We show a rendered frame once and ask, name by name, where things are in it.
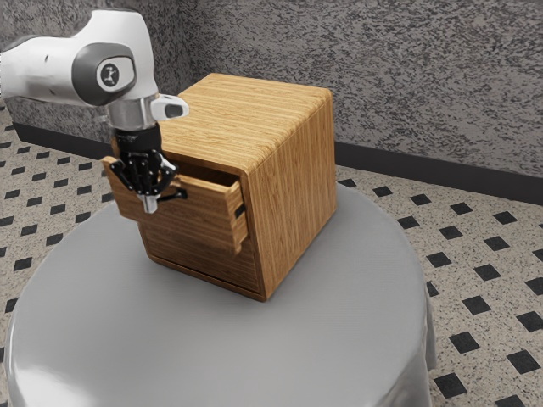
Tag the wooden cabinet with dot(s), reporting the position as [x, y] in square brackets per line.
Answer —
[271, 169]

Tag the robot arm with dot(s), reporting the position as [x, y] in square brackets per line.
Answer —
[51, 68]

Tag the wooden drawer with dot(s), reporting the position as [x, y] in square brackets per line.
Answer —
[199, 212]

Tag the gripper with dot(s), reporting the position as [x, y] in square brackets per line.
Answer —
[138, 140]

